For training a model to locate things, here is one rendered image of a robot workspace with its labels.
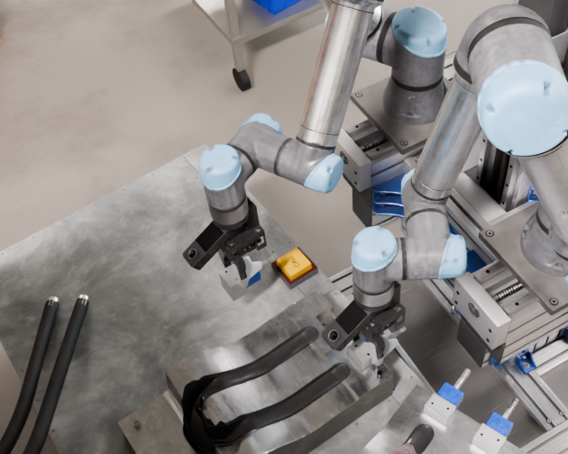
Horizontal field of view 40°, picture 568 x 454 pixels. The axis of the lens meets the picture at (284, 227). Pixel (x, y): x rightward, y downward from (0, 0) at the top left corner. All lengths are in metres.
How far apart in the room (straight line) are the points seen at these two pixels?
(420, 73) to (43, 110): 2.26
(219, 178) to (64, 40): 2.70
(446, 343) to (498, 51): 1.48
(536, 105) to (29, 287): 1.33
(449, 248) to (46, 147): 2.42
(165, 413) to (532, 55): 1.00
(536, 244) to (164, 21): 2.77
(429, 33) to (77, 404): 1.08
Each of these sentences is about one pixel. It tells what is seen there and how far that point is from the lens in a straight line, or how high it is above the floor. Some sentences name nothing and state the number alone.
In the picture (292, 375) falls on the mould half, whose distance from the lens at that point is 1.61.
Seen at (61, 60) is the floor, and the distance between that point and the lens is 3.92.
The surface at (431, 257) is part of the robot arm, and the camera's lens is 1.34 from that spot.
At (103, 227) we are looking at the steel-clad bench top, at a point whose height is 0.80.
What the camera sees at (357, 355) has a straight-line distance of 1.59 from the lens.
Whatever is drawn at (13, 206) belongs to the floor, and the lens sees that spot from 3.32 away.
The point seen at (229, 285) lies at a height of 0.96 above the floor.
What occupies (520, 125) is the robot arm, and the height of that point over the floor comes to 1.58.
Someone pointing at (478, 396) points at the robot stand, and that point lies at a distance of 2.36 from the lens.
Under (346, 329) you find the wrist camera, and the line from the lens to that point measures 1.47.
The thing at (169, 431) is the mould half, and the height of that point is 0.86.
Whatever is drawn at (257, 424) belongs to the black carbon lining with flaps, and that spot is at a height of 0.92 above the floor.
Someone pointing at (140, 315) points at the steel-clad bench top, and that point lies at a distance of 1.85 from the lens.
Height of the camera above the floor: 2.31
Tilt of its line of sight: 51 degrees down
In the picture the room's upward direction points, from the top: 7 degrees counter-clockwise
